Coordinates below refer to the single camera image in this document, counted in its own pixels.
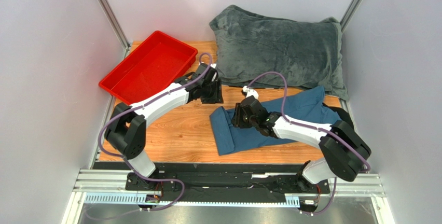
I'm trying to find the blue t shirt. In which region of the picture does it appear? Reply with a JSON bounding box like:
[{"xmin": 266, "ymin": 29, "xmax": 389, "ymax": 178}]
[{"xmin": 210, "ymin": 86, "xmax": 354, "ymax": 156}]

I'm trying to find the black baseball cap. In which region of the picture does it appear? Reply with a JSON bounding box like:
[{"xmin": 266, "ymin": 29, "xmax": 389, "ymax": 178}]
[{"xmin": 322, "ymin": 103, "xmax": 355, "ymax": 130}]

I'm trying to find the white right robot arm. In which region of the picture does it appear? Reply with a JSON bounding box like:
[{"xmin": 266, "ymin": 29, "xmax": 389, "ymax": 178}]
[{"xmin": 231, "ymin": 96, "xmax": 371, "ymax": 185}]

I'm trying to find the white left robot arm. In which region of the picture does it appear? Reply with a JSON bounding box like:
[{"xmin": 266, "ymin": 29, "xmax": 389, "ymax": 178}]
[{"xmin": 100, "ymin": 63, "xmax": 223, "ymax": 183}]

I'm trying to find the red plastic tray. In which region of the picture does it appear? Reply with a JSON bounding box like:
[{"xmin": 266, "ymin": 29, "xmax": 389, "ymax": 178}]
[{"xmin": 99, "ymin": 31, "xmax": 198, "ymax": 105}]

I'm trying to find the grey plush pillow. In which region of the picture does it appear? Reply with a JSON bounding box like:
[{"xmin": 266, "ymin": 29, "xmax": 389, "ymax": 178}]
[{"xmin": 209, "ymin": 5, "xmax": 349, "ymax": 100}]

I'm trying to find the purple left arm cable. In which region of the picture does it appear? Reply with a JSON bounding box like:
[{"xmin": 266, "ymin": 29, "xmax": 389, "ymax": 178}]
[{"xmin": 97, "ymin": 52, "xmax": 214, "ymax": 221}]

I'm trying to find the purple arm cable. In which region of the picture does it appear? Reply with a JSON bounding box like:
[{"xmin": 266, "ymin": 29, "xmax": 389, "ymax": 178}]
[
  {"xmin": 242, "ymin": 71, "xmax": 372, "ymax": 216},
  {"xmin": 97, "ymin": 52, "xmax": 214, "ymax": 221}
]

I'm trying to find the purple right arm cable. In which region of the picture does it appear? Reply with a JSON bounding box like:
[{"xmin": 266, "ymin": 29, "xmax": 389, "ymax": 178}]
[{"xmin": 242, "ymin": 71, "xmax": 372, "ymax": 216}]

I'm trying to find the left aluminium frame post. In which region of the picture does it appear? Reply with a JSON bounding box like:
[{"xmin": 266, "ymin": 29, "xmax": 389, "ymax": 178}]
[{"xmin": 98, "ymin": 0, "xmax": 131, "ymax": 51}]

